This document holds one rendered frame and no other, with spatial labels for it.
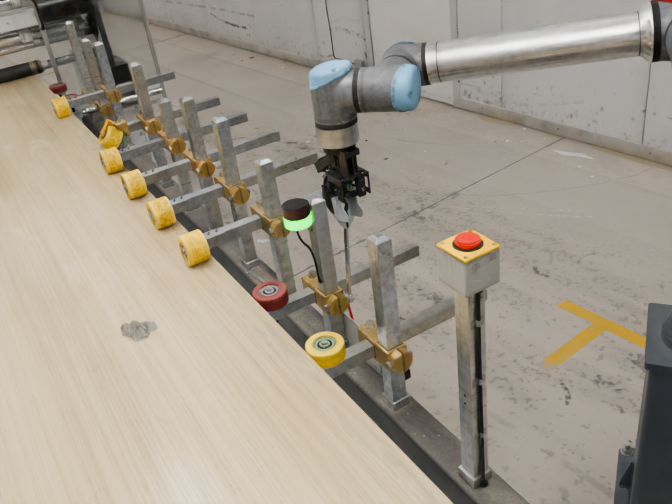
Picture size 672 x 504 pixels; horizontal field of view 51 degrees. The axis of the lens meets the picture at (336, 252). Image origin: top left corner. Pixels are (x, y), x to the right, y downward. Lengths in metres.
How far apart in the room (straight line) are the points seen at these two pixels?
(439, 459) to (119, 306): 0.80
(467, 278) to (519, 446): 1.43
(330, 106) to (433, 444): 0.71
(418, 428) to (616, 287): 1.80
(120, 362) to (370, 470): 0.61
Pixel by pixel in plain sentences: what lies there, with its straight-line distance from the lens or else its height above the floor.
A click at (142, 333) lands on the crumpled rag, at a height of 0.91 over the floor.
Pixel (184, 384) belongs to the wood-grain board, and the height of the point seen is 0.90.
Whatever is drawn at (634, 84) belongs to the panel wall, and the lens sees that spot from 4.22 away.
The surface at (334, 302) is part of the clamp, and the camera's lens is 1.63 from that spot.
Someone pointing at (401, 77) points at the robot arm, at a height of 1.36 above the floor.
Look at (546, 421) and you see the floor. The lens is 2.55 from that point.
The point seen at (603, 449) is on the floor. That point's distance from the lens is 2.49.
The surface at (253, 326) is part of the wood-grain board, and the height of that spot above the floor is 0.90.
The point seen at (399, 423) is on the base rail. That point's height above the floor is 0.70.
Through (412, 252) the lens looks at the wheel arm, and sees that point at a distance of 1.80.
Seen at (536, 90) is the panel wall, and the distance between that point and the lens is 4.62.
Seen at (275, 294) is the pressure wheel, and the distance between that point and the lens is 1.61.
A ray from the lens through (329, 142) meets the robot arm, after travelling 1.49.
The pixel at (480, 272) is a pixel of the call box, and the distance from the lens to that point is 1.10.
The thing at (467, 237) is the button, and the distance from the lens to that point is 1.10.
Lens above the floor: 1.80
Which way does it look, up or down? 31 degrees down
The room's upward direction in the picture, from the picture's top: 8 degrees counter-clockwise
